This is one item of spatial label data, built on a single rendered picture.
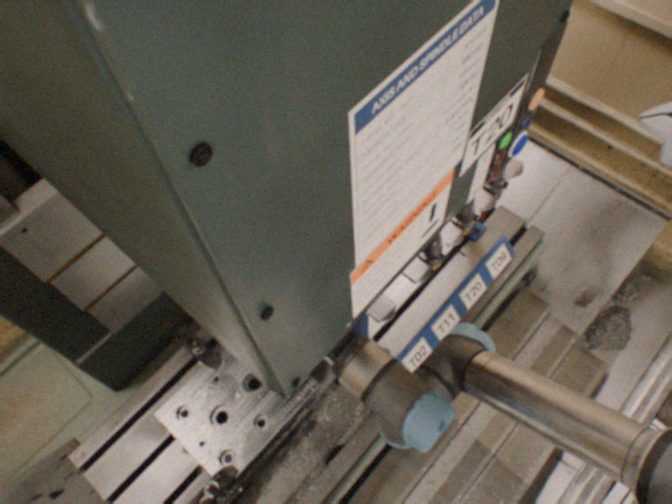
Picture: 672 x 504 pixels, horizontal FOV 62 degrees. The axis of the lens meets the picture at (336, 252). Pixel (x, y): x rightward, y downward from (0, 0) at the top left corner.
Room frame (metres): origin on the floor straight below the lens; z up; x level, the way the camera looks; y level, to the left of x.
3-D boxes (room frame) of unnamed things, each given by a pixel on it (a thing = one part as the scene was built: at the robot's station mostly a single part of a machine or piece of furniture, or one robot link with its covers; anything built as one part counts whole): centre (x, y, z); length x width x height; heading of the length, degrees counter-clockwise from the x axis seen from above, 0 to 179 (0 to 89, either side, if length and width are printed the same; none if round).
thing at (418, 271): (0.49, -0.15, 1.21); 0.07 x 0.05 x 0.01; 42
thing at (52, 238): (0.71, 0.42, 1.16); 0.48 x 0.05 x 0.51; 132
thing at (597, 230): (0.82, -0.36, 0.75); 0.89 x 0.70 x 0.26; 42
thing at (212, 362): (0.46, 0.34, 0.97); 0.13 x 0.03 x 0.15; 42
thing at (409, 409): (0.17, -0.08, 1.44); 0.11 x 0.08 x 0.09; 43
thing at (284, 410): (0.33, 0.25, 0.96); 0.29 x 0.23 x 0.05; 132
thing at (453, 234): (0.57, -0.23, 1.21); 0.07 x 0.05 x 0.01; 42
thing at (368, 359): (0.23, -0.02, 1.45); 0.08 x 0.05 x 0.08; 133
